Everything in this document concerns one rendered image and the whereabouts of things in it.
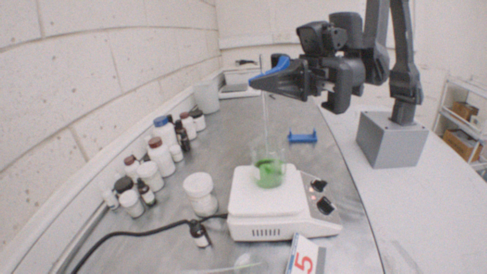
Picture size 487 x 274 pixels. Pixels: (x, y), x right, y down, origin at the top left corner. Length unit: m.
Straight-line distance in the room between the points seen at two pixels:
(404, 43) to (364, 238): 0.43
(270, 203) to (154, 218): 0.27
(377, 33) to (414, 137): 0.29
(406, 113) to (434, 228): 0.29
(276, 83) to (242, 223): 0.22
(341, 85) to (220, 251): 0.32
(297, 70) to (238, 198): 0.22
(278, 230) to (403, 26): 0.50
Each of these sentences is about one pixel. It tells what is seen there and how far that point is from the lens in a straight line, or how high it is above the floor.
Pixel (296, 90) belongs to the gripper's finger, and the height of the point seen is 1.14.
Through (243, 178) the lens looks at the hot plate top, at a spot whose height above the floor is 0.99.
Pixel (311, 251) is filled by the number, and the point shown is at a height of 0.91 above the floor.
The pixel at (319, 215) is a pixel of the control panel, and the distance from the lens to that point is 0.33.
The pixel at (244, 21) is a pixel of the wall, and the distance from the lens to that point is 1.71.
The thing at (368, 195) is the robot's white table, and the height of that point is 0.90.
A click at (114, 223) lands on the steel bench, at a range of 0.51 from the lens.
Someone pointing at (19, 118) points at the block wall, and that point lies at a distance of 0.51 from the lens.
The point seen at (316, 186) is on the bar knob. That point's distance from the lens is 0.38.
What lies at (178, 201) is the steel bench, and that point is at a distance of 0.47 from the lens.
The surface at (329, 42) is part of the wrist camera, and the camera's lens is 0.27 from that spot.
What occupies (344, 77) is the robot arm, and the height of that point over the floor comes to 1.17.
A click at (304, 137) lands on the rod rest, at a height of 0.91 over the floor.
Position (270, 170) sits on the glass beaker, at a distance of 0.28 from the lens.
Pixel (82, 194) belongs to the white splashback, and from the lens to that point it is 0.53.
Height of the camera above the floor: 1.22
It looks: 29 degrees down
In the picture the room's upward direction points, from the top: 7 degrees counter-clockwise
